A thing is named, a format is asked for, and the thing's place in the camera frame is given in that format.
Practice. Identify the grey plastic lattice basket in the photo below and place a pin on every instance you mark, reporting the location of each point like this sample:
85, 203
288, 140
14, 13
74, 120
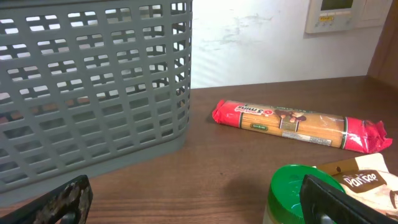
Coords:
88, 87

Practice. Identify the beige brown snack pouch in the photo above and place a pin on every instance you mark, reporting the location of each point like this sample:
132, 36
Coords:
368, 180

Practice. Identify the red spaghetti packet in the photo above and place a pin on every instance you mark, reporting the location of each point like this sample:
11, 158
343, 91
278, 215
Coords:
325, 129

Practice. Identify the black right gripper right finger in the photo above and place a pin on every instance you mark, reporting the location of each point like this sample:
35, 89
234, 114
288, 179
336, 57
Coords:
323, 203

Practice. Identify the white wall control panel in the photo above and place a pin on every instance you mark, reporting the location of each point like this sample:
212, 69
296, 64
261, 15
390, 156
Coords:
339, 15

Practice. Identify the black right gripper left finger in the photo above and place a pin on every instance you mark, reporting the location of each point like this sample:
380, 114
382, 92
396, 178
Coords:
68, 203

